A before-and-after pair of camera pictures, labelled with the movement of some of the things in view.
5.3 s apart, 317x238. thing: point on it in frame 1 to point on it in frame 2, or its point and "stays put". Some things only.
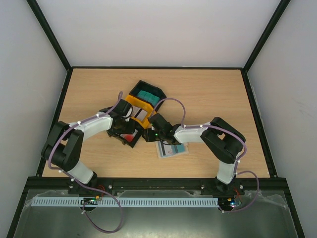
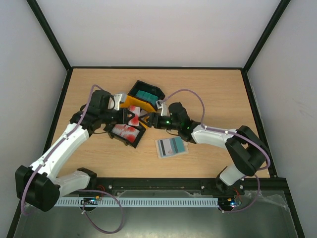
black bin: (131, 139) stays put
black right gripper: (149, 135) to (152, 120)
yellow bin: (140, 104) stays put
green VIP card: (181, 148) stays put
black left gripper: (130, 130) to (123, 120)
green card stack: (152, 99) stays put
